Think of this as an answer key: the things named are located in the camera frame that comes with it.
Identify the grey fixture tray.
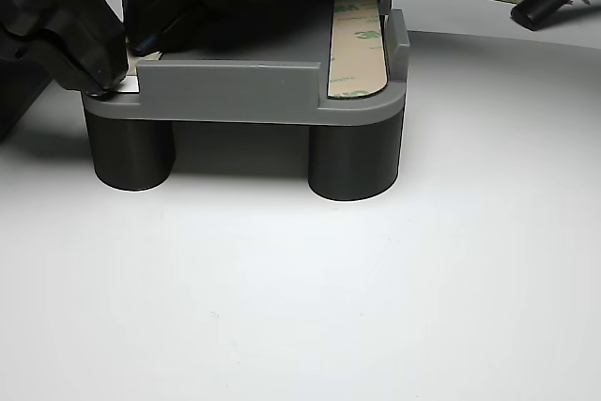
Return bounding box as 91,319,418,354
80,0,410,126

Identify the gripper finger with metal tip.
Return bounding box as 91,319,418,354
8,0,130,99

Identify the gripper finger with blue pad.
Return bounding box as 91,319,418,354
120,0,212,57

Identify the black cylinder leg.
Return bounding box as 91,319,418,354
84,107,177,193
307,102,404,202

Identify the beige adhesive tape strip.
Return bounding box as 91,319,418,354
112,54,163,94
325,0,392,100

